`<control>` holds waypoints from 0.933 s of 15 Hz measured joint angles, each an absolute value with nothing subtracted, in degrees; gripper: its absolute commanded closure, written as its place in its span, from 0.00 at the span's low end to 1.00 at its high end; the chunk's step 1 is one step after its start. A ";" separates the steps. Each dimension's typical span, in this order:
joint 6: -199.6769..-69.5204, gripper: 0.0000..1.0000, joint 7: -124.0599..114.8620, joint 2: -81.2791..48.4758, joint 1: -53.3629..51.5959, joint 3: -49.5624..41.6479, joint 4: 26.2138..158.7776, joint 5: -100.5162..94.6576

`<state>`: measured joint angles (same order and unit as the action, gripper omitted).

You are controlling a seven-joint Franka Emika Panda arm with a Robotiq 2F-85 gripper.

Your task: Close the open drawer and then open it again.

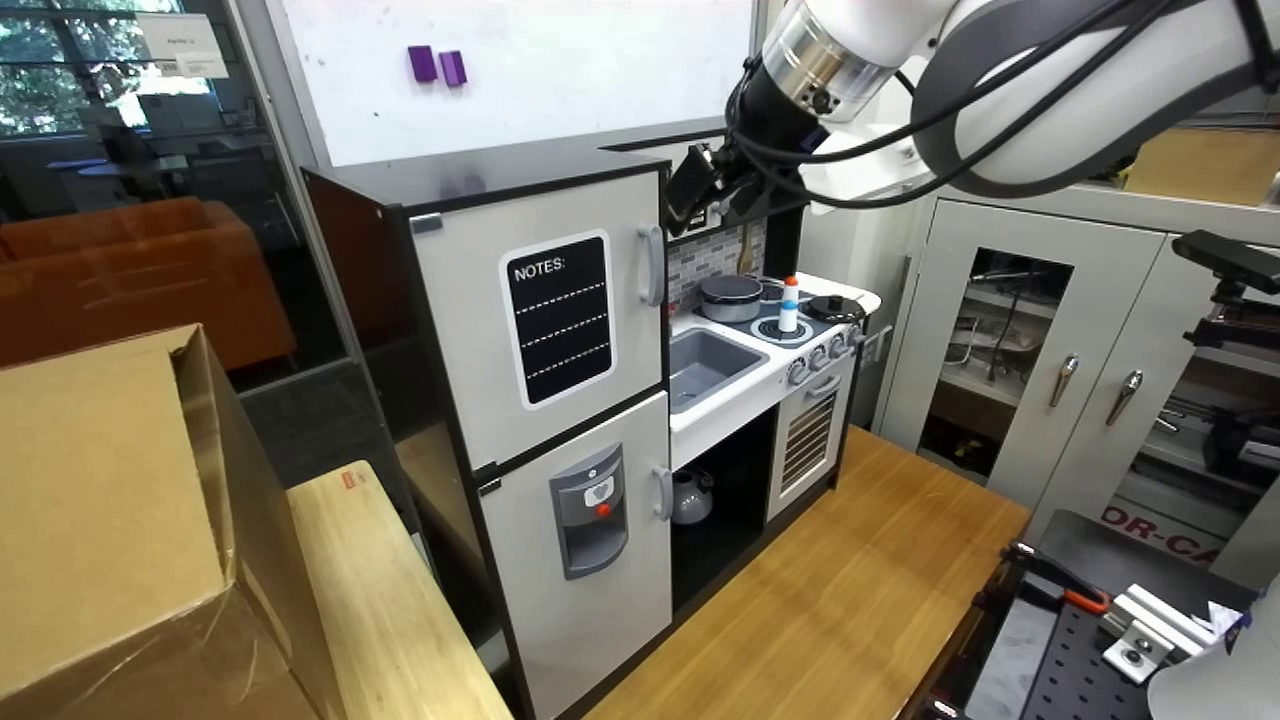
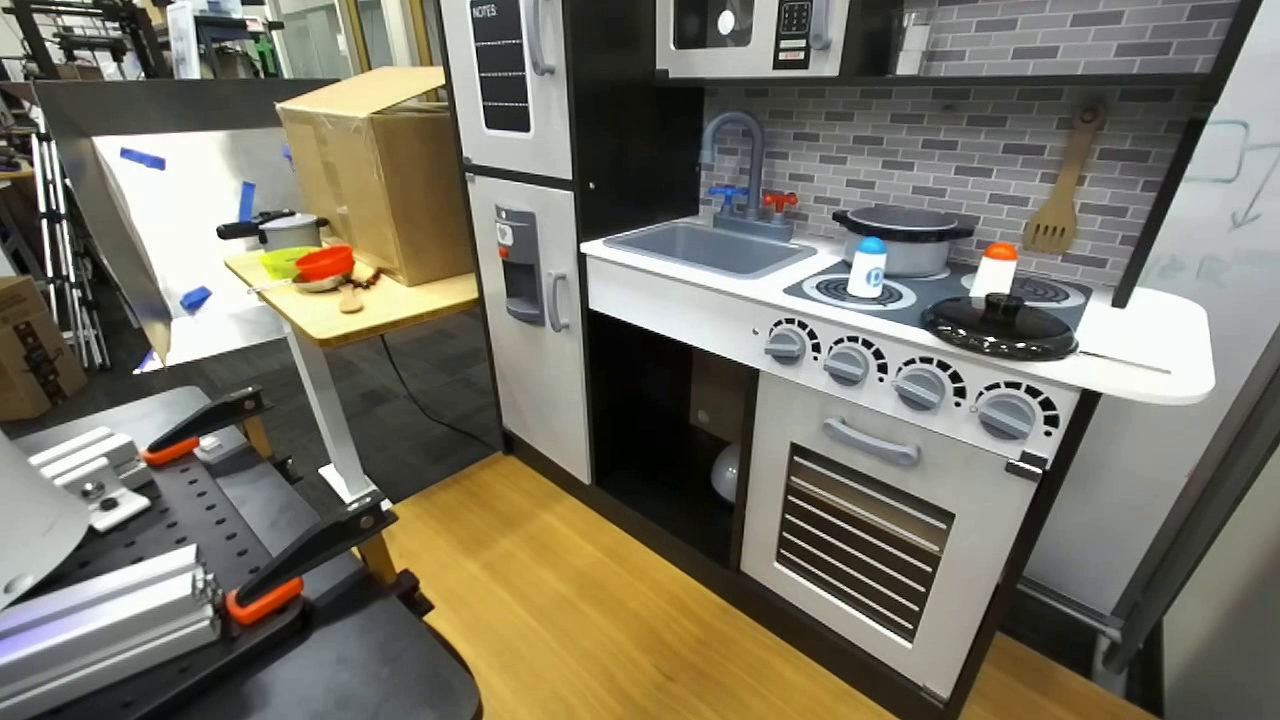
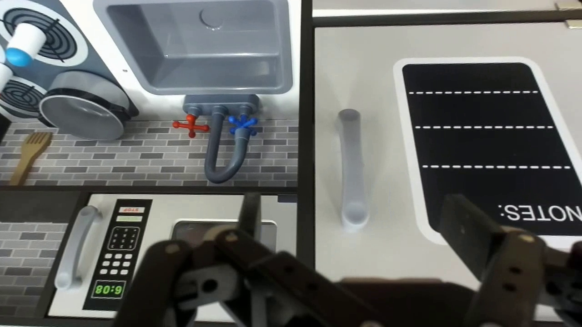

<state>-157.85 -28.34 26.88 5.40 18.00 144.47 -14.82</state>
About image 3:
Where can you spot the white notes cabinet door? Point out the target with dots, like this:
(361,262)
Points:
(370,73)

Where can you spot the white toy microwave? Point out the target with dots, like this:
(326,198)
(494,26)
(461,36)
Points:
(157,218)

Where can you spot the wooden slotted spatula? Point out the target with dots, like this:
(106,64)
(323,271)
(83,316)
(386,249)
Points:
(30,154)

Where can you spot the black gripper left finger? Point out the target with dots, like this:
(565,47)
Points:
(201,283)

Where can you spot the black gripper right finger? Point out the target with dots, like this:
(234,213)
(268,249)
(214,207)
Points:
(521,278)

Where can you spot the grey lidded toy pot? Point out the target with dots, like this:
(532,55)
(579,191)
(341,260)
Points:
(85,111)

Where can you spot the black white toy kitchen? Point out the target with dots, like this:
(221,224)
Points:
(152,156)

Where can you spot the white shaker blue cap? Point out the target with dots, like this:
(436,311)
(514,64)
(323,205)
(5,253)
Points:
(28,42)

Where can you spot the grey toy faucet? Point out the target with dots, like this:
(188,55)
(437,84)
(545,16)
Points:
(221,164)

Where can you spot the grey plastic sink basin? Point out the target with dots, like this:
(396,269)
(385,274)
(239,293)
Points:
(194,47)

